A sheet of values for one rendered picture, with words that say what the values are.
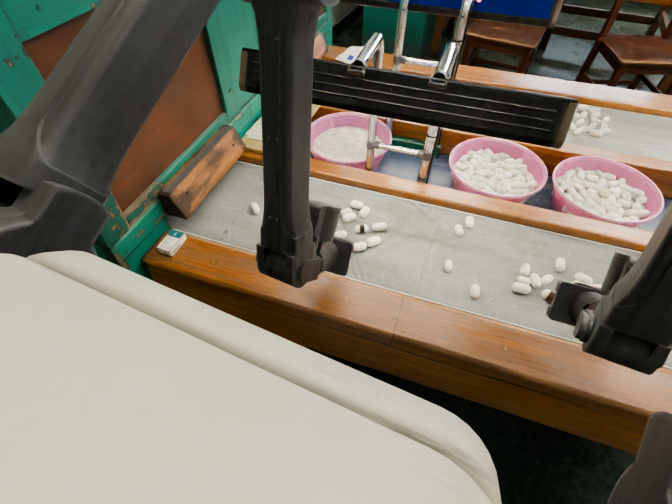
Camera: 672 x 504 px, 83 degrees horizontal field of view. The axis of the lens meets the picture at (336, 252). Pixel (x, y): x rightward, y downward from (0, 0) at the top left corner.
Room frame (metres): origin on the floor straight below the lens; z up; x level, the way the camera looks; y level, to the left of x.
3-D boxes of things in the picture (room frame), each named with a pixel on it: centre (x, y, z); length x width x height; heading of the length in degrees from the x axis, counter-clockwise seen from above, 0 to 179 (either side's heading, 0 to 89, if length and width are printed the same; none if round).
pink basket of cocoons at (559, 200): (0.77, -0.72, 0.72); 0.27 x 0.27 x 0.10
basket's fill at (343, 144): (1.01, -0.04, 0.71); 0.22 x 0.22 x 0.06
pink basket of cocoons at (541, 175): (0.87, -0.45, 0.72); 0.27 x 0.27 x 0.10
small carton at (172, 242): (0.57, 0.38, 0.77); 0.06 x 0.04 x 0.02; 161
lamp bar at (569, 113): (0.69, -0.11, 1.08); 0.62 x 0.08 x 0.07; 71
